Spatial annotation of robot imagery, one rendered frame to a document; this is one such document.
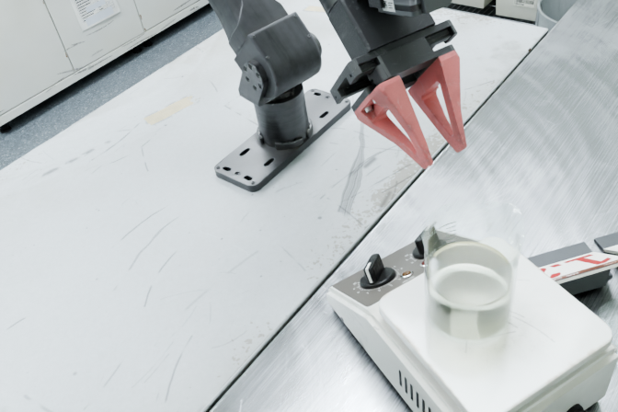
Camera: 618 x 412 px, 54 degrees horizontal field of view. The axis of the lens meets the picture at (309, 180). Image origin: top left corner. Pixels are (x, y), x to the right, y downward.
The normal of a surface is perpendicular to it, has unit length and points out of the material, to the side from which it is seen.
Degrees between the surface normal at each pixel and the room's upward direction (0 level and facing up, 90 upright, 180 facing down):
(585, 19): 0
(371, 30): 40
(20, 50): 90
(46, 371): 0
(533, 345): 0
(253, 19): 44
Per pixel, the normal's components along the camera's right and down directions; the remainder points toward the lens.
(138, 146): -0.13, -0.75
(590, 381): 0.49, 0.51
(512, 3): -0.58, 0.62
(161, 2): 0.78, 0.32
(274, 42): 0.36, -0.25
